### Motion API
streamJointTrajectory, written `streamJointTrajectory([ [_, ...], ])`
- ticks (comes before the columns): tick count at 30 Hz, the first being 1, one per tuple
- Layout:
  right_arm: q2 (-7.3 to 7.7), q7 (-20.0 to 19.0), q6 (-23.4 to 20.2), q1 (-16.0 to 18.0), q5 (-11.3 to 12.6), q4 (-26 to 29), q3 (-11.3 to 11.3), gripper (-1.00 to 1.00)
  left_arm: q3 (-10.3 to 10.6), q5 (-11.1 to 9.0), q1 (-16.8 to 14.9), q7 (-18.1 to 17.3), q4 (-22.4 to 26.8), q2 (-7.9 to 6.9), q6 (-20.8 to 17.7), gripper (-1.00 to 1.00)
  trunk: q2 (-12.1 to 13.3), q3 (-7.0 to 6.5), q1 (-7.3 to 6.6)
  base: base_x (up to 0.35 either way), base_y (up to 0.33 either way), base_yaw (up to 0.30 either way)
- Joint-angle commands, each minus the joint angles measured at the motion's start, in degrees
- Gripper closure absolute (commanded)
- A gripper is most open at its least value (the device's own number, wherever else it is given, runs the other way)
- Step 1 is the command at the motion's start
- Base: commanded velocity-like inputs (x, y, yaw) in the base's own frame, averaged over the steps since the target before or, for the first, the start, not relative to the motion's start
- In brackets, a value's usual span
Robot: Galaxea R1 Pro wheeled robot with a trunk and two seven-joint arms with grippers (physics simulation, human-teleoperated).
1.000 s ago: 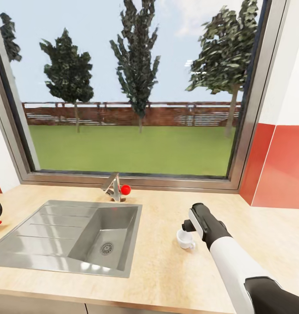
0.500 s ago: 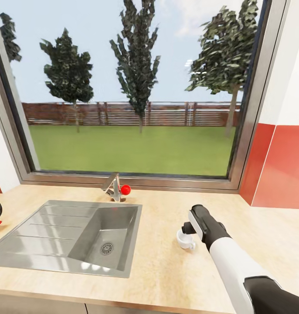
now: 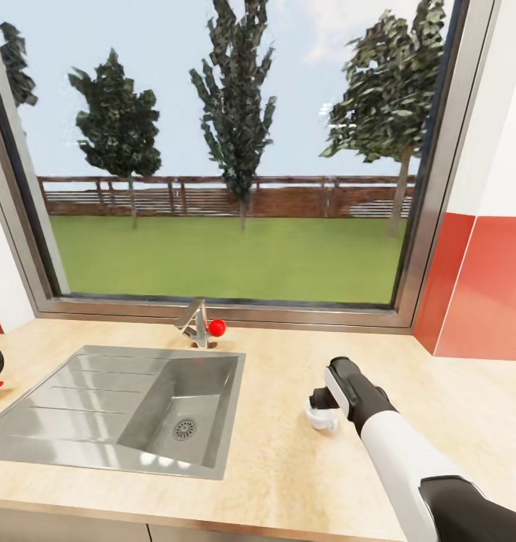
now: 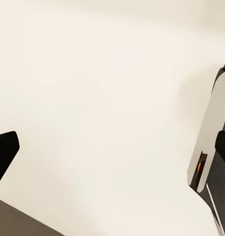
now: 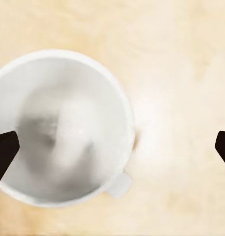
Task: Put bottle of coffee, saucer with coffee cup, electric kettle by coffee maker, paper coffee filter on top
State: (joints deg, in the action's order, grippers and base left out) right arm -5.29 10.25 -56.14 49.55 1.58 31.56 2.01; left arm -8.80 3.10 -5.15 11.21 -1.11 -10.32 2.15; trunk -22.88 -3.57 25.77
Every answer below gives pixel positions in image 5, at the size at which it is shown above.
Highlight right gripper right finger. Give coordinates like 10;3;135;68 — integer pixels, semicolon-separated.
215;131;225;162

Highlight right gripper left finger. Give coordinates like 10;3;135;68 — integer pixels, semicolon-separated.
0;131;20;180

